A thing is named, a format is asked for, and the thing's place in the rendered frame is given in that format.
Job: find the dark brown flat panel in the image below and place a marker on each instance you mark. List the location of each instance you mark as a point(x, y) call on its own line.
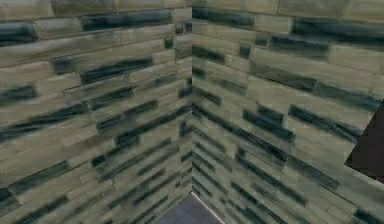
point(370, 150)

